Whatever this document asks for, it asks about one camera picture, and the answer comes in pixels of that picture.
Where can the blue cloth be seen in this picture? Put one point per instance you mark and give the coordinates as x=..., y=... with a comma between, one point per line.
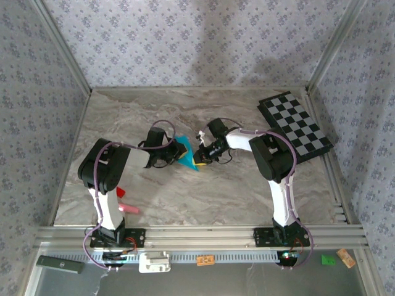
x=189, y=165

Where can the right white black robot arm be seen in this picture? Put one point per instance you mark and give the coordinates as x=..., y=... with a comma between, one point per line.
x=282, y=203

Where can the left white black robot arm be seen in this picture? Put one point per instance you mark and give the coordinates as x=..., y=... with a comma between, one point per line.
x=108, y=209

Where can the pink marker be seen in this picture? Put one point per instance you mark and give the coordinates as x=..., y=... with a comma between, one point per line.
x=131, y=209

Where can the black grey chessboard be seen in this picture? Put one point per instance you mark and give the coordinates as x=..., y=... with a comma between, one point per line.
x=296, y=123

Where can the orange label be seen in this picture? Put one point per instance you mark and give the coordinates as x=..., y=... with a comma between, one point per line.
x=205, y=260

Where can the black flat bar device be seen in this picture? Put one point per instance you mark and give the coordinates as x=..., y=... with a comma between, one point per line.
x=60, y=264

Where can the small brown box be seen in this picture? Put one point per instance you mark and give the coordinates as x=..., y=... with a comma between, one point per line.
x=345, y=258

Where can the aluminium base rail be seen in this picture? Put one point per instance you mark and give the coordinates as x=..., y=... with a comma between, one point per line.
x=200, y=237

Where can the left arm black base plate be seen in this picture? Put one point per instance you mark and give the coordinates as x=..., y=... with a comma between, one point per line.
x=135, y=237

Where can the aluminium side rail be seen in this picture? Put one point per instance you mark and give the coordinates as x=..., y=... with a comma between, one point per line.
x=334, y=185
x=70, y=154

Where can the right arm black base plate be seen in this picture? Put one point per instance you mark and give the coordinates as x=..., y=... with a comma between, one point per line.
x=262, y=237

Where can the white plastic bracket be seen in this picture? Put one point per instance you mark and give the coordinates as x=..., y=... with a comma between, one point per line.
x=154, y=262

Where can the aluminium frame post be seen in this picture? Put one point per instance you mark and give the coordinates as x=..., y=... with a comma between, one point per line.
x=64, y=46
x=334, y=46

